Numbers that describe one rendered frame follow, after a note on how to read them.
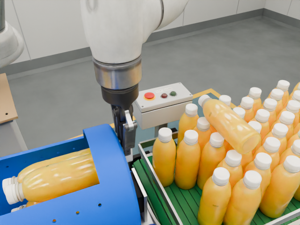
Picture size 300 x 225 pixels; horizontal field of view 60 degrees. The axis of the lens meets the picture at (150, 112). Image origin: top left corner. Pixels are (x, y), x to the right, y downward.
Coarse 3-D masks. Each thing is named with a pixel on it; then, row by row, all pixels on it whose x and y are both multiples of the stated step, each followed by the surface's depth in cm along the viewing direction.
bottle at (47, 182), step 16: (80, 160) 56; (32, 176) 53; (48, 176) 53; (64, 176) 53; (80, 176) 54; (96, 176) 55; (16, 192) 52; (32, 192) 52; (48, 192) 52; (64, 192) 54
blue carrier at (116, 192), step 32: (96, 128) 61; (0, 160) 64; (32, 160) 69; (96, 160) 53; (0, 192) 69; (96, 192) 50; (128, 192) 52; (0, 224) 45; (32, 224) 47; (64, 224) 48; (96, 224) 50; (128, 224) 53
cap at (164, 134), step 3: (159, 129) 76; (162, 129) 76; (165, 129) 76; (168, 129) 76; (159, 132) 75; (162, 132) 75; (165, 132) 75; (168, 132) 75; (171, 132) 75; (159, 135) 75; (162, 135) 74; (165, 135) 74; (168, 135) 74; (171, 135) 76; (162, 138) 75; (165, 138) 74; (168, 138) 75
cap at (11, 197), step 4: (12, 184) 53; (8, 188) 52; (12, 188) 52; (8, 192) 52; (12, 192) 52; (8, 196) 51; (12, 196) 52; (16, 196) 52; (8, 200) 52; (12, 200) 52; (16, 200) 52
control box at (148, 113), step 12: (180, 84) 99; (144, 96) 92; (156, 96) 93; (168, 96) 93; (180, 96) 93; (192, 96) 93; (144, 108) 88; (156, 108) 90; (168, 108) 92; (180, 108) 94; (144, 120) 91; (156, 120) 93; (168, 120) 96
